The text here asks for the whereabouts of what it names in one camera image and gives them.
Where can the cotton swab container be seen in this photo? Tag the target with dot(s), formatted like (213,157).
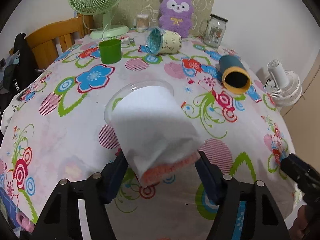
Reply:
(142,22)

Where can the wall power socket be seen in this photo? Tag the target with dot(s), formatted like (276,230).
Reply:
(2,63)

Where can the purple plush toy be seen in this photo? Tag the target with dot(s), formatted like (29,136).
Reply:
(175,15)

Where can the teal and yellow cup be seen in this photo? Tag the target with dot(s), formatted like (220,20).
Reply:
(235,77)

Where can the wooden chair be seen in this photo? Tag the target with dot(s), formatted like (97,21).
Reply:
(43,41)

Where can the white floor fan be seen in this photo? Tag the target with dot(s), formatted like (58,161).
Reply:
(283,85)

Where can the green plastic cup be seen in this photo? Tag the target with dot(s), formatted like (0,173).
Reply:
(110,51)

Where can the person's right hand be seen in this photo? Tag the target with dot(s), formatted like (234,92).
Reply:
(300,223)

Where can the floral tablecloth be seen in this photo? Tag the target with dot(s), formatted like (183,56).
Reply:
(56,128)

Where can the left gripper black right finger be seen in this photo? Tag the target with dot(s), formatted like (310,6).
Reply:
(245,211)

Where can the beige patterned board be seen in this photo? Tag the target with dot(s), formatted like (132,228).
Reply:
(126,11)

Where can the white power plug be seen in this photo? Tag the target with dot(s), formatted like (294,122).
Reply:
(127,41)

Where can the black bag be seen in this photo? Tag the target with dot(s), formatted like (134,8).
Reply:
(19,74)

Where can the clear plastic cup white sleeve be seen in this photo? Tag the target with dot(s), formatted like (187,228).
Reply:
(154,134)

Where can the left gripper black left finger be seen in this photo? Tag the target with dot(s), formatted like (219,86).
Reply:
(60,217)

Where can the glass jar with black lid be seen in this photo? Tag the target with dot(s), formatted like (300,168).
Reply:
(213,30)

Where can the yellow cup with clear lid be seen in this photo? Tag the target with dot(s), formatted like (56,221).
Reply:
(160,41)

